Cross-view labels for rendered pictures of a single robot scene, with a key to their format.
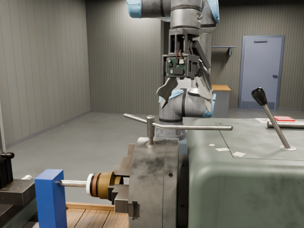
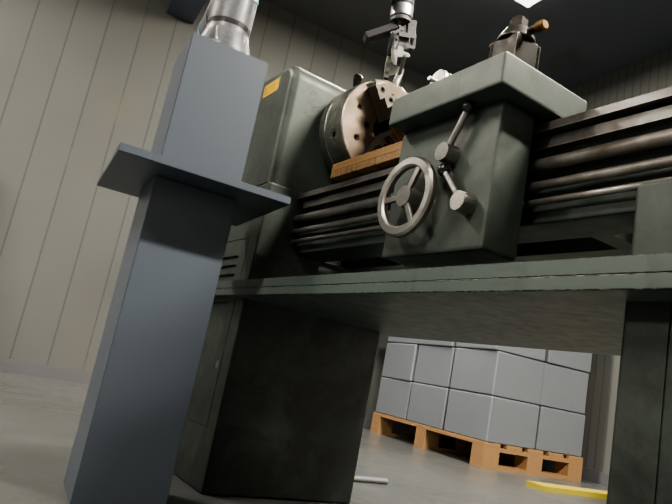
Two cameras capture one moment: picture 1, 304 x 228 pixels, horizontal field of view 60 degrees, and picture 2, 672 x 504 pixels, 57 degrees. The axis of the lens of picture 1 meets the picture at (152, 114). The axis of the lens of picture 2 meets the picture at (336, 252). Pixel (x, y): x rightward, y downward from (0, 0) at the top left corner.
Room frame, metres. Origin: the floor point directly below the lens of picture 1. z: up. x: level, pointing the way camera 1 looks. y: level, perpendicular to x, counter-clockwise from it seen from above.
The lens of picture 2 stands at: (1.87, 1.33, 0.36)
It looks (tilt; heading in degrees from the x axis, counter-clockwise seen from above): 11 degrees up; 232
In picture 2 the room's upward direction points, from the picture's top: 11 degrees clockwise
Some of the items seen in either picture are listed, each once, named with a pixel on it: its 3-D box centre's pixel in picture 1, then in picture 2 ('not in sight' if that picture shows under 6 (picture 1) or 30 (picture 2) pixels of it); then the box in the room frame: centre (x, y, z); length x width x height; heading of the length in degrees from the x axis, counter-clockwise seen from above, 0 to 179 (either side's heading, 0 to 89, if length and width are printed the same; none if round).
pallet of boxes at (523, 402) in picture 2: not in sight; (478, 366); (-1.85, -1.51, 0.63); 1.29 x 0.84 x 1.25; 78
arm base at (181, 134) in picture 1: (170, 126); (224, 45); (1.26, -0.09, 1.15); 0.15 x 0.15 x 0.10
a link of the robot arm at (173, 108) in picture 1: (172, 103); (233, 7); (1.26, -0.10, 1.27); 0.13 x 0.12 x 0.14; 76
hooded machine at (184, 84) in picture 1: (185, 87); not in sight; (7.77, -0.98, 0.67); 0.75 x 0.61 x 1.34; 168
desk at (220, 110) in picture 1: (215, 99); not in sight; (7.39, -1.78, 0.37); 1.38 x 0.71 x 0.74; 169
